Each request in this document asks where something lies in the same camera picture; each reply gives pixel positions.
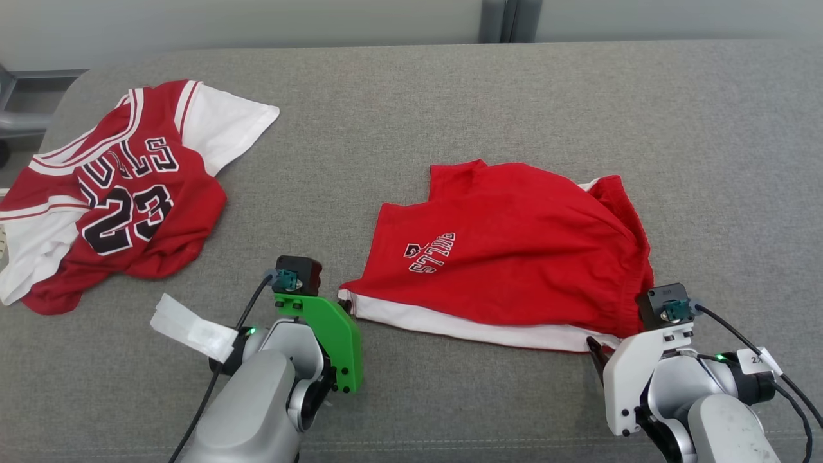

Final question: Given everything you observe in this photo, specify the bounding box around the red white jersey number 23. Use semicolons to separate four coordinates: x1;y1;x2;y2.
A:
0;79;281;316

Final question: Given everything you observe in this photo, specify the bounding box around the red shorts white trim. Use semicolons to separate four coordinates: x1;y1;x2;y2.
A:
338;159;656;354

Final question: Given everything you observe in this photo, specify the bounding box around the grey vertical partition post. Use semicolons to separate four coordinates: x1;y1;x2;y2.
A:
479;0;544;44

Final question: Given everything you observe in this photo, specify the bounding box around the grey metal wheeled stand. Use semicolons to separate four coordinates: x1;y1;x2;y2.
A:
0;64;87;169

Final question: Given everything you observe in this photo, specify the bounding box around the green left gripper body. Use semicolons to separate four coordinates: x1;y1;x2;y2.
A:
273;293;365;394

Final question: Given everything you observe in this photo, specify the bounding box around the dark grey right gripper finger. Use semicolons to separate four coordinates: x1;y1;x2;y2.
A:
586;338;612;386

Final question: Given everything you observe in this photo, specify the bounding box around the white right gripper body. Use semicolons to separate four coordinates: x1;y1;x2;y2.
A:
602;323;695;437

